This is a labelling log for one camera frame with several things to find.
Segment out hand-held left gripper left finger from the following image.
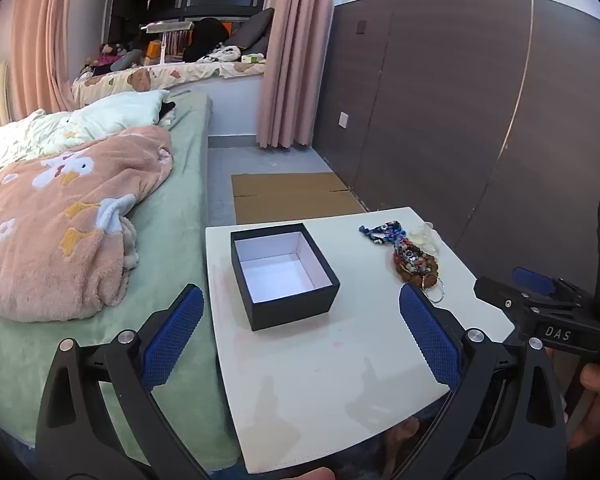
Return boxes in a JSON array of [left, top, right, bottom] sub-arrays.
[[35, 284, 206, 480]]

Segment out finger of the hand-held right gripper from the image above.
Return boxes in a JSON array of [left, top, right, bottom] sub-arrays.
[[510, 266, 588, 306], [473, 275, 581, 323]]

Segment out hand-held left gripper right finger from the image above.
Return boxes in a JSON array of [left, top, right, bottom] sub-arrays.
[[399, 282, 568, 480]]

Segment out silver ring earrings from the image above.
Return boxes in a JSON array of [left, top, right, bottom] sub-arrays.
[[421, 279, 449, 304]]

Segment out brown bead bracelet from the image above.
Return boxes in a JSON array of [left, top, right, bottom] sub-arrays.
[[393, 252, 441, 287]]

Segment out multicoloured bead bracelet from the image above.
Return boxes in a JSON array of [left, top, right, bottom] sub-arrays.
[[394, 239, 431, 267]]

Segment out white butterfly hair clip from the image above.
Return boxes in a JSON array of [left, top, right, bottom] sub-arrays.
[[409, 220, 442, 257]]

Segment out blue braided bracelet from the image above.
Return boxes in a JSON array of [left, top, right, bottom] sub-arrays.
[[358, 220, 407, 247]]

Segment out black square gift box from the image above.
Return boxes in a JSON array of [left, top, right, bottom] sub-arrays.
[[230, 222, 341, 332]]

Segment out person's foot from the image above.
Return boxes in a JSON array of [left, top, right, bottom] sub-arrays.
[[380, 417, 422, 467]]

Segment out bed with green sheet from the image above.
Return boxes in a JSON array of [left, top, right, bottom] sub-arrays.
[[0, 91, 242, 467]]

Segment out white table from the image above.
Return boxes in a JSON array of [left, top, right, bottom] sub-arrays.
[[205, 206, 516, 475]]

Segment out pink floral blanket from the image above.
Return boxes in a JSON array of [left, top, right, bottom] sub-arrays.
[[0, 125, 175, 323]]

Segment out flat brown cardboard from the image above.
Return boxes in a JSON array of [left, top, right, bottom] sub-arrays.
[[231, 172, 367, 225]]

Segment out light green quilt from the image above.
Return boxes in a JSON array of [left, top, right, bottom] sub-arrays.
[[0, 91, 172, 172]]

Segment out printed window seat cushion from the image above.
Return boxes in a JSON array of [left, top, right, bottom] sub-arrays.
[[71, 57, 268, 106]]

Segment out pile of stuffed toys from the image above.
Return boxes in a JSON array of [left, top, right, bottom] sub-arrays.
[[81, 42, 146, 79]]

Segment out white and black plush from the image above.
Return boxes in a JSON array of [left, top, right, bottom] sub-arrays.
[[197, 45, 243, 65]]

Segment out black bag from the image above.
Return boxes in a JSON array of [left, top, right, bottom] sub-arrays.
[[182, 17, 229, 63]]

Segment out pink curtain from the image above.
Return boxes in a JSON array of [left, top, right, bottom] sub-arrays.
[[10, 0, 78, 113], [256, 0, 339, 150]]

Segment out white folding rack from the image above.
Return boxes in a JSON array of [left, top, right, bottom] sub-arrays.
[[140, 20, 196, 66]]

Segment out dark grey pillow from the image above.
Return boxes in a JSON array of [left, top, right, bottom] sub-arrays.
[[225, 7, 276, 56]]

